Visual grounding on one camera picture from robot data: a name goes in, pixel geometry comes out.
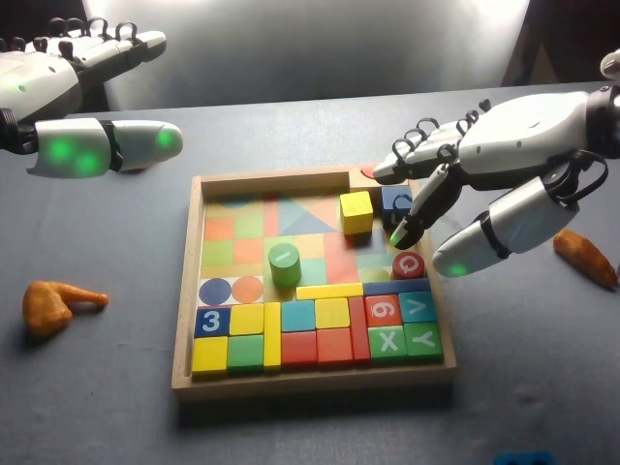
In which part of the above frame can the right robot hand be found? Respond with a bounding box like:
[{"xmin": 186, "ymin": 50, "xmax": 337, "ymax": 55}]
[{"xmin": 371, "ymin": 90, "xmax": 609, "ymax": 281}]

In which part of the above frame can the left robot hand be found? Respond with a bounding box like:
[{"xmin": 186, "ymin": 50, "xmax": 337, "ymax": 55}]
[{"xmin": 0, "ymin": 16, "xmax": 185, "ymax": 180}]

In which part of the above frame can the red cylinder block letter Q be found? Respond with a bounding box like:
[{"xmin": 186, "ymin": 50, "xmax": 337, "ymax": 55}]
[{"xmin": 390, "ymin": 251, "xmax": 426, "ymax": 282}]

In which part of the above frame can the yellow wooden cube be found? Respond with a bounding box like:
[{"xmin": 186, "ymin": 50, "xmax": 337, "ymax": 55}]
[{"xmin": 338, "ymin": 191, "xmax": 374, "ymax": 235}]

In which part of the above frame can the green cylinder block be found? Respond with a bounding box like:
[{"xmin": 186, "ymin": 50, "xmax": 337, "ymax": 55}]
[{"xmin": 268, "ymin": 243, "xmax": 302, "ymax": 290}]

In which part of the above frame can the blue cube block letter U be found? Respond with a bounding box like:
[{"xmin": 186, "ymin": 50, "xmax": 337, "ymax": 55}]
[{"xmin": 381, "ymin": 186, "xmax": 416, "ymax": 229}]

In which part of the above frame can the blue number cube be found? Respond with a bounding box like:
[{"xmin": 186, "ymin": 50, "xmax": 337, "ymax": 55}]
[{"xmin": 195, "ymin": 306, "xmax": 233, "ymax": 339}]

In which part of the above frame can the blue two-hole brick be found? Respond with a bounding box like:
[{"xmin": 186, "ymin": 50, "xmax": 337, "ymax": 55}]
[{"xmin": 493, "ymin": 449, "xmax": 556, "ymax": 465}]

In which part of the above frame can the toy fried chicken drumstick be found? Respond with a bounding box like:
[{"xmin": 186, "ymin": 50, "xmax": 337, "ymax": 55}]
[{"xmin": 22, "ymin": 280, "xmax": 109, "ymax": 339}]

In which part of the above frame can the grey table cloth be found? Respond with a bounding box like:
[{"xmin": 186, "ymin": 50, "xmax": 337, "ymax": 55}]
[{"xmin": 0, "ymin": 81, "xmax": 620, "ymax": 465}]

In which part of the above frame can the wooden puzzle tray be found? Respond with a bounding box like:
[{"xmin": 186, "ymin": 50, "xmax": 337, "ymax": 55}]
[{"xmin": 171, "ymin": 164, "xmax": 457, "ymax": 401}]

